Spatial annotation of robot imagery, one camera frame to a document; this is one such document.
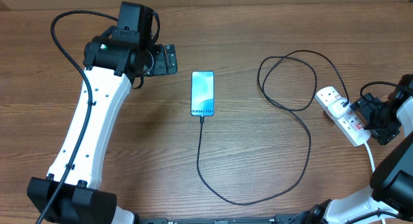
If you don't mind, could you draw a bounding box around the white power strip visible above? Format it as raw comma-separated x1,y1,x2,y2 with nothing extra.
316,87,371,147

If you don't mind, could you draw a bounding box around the blue Galaxy smartphone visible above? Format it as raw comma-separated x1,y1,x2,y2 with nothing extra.
190,71,214,116

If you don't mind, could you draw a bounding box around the black USB charging cable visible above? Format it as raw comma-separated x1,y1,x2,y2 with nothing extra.
195,50,351,206

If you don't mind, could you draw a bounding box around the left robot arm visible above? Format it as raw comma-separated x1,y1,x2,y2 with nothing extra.
27,2,177,223

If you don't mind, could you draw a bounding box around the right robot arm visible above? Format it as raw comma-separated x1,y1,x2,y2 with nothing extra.
293,74,412,223

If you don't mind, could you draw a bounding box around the white charger plug adapter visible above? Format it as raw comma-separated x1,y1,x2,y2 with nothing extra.
327,98,349,118

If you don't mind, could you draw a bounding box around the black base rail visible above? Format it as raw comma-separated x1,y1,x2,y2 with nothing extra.
137,211,308,224

